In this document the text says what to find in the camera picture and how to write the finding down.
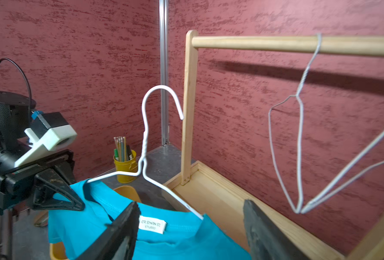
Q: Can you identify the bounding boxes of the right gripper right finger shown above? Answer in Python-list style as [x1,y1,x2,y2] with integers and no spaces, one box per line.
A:
[243,199,308,260]

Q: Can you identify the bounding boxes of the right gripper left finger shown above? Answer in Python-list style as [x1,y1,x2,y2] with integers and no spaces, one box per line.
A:
[78,201,141,260]

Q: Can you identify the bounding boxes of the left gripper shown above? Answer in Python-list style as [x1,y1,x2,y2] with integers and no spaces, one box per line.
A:
[0,149,85,216]

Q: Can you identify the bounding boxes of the teal t-shirt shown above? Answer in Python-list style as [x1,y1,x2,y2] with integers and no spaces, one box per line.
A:
[48,180,250,260]

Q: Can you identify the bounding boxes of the white wire hanger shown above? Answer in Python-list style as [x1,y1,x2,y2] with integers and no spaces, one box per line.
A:
[86,85,205,221]
[268,32,323,214]
[300,116,384,215]

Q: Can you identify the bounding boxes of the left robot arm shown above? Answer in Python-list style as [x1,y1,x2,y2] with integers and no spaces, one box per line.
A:
[0,91,85,260]

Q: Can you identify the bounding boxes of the coloured pencils bunch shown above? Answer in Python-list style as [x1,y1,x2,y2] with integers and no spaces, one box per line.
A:
[114,136,133,162]

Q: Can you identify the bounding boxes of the yellow pencil cup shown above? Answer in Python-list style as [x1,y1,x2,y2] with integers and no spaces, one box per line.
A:
[114,149,138,184]

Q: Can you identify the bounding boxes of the wooden clothes rack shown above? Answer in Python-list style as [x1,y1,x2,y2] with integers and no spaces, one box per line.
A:
[161,30,384,260]

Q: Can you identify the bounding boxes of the left corner aluminium profile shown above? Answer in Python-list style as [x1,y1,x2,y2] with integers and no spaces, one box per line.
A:
[158,0,169,146]

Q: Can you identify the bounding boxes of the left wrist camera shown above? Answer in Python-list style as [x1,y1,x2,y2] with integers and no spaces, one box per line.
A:
[14,110,77,167]

